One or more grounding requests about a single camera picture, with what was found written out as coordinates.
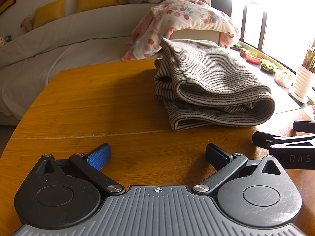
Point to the small yellow cushion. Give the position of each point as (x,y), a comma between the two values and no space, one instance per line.
(49,12)

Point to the dark pot with green plant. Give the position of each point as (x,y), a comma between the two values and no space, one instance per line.
(268,66)

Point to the floral printed blanket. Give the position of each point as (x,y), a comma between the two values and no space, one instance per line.
(187,22)

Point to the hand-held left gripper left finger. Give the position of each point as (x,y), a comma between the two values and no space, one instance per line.
(98,157)

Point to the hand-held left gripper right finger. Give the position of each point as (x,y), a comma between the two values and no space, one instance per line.
(214,154)

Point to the dark window frame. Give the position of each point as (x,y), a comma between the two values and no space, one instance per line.
(263,29)

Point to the small tan pot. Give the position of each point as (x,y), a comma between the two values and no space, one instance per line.
(243,51)

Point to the white ribbed plant pot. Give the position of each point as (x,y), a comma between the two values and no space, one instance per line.
(303,83)

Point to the small colourful toy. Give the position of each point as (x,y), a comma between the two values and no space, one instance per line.
(5,39)

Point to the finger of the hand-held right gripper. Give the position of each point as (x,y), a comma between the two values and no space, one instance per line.
(305,125)
(268,140)

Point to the green palm plant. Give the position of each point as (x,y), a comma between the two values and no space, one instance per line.
(310,59)

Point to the small beige plush toy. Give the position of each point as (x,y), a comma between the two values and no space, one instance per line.
(26,23)

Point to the brown striped sweater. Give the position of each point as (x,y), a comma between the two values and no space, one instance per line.
(209,83)

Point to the beige sofa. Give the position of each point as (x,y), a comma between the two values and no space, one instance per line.
(61,51)

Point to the pink planter pot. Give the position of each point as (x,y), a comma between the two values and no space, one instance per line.
(283,78)

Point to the red planter bowl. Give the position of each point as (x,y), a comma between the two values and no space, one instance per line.
(253,57)

